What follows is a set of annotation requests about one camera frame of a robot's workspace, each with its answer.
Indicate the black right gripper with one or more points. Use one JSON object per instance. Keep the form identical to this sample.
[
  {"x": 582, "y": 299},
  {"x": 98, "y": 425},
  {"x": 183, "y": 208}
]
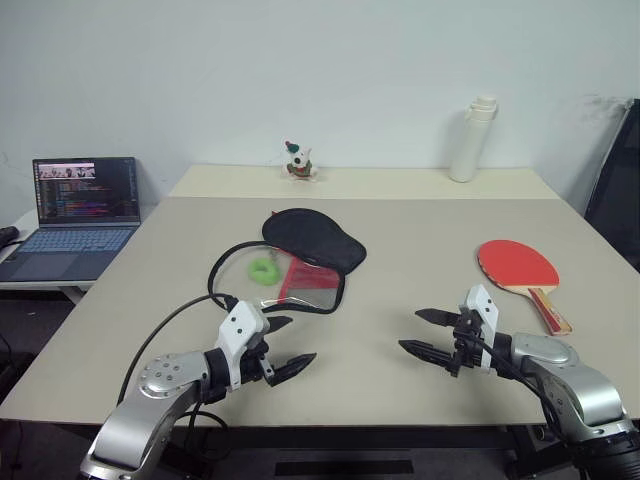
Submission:
[{"x": 467, "y": 345}]

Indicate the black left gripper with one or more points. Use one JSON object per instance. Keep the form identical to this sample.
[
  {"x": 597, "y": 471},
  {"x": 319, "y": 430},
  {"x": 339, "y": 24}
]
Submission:
[{"x": 254, "y": 362}]

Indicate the green ball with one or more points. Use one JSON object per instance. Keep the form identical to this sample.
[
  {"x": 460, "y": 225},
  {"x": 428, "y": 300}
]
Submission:
[{"x": 260, "y": 274}]

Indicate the red table tennis paddle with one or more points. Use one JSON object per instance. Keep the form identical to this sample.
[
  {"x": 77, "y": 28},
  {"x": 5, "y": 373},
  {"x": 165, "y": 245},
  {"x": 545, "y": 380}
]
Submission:
[{"x": 515, "y": 262}]

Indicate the black and red paddle case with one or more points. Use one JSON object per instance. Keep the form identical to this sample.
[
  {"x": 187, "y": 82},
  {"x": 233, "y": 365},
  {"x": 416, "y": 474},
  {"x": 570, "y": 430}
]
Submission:
[{"x": 315, "y": 237}]

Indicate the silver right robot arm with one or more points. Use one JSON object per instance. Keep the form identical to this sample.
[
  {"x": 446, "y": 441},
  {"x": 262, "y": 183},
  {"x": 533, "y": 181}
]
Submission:
[{"x": 575, "y": 390}]

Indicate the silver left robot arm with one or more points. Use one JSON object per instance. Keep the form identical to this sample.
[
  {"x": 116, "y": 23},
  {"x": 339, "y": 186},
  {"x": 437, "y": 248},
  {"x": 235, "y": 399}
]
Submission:
[{"x": 150, "y": 400}]

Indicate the white plush dog toy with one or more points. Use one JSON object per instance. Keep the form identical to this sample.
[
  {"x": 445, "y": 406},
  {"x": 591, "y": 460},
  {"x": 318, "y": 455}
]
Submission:
[{"x": 299, "y": 162}]

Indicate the white water bottle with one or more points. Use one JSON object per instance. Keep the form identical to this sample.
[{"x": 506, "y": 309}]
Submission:
[{"x": 467, "y": 145}]

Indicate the black office chair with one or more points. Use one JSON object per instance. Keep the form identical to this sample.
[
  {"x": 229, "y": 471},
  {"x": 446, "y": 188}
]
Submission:
[{"x": 617, "y": 190}]

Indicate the blue open laptop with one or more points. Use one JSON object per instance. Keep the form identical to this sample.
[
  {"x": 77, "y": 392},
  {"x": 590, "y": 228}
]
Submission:
[{"x": 75, "y": 200}]

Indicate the small black object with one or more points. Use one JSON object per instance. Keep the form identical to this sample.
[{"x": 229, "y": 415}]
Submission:
[{"x": 7, "y": 235}]

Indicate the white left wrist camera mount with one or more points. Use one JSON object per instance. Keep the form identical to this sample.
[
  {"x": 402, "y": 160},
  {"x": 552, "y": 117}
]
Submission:
[{"x": 240, "y": 325}]

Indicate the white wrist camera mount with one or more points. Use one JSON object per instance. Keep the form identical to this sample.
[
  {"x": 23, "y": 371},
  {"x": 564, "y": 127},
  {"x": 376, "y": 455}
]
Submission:
[
  {"x": 240, "y": 325},
  {"x": 482, "y": 305}
]

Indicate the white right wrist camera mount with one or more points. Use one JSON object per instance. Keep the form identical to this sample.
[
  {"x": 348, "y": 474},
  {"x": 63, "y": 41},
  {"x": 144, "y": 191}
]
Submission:
[{"x": 482, "y": 305}]

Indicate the black table frame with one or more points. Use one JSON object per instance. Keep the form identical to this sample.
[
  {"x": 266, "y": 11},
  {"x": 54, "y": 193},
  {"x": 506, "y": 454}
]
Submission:
[{"x": 345, "y": 468}]

